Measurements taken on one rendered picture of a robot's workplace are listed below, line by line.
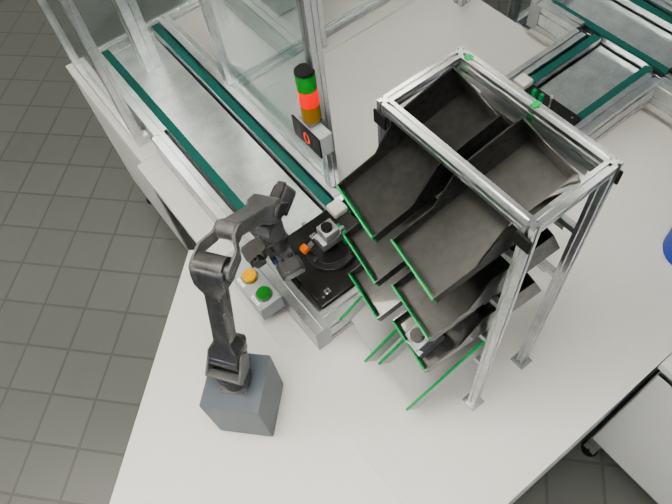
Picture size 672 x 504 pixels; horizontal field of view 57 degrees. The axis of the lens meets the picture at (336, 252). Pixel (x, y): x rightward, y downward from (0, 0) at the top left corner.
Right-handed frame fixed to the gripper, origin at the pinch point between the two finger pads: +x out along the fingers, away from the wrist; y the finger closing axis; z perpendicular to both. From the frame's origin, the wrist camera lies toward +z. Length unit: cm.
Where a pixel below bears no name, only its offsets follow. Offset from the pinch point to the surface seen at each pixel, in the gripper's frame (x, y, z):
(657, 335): 21, 62, -75
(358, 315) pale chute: 6.8, 21.8, -9.6
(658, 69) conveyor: 15, -3, -136
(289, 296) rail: 12.1, 5.3, 2.1
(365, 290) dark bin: -11.8, 24.8, -10.5
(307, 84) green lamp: -30.2, -19.8, -22.7
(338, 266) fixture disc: 9.2, 5.9, -12.9
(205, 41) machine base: 26, -114, -22
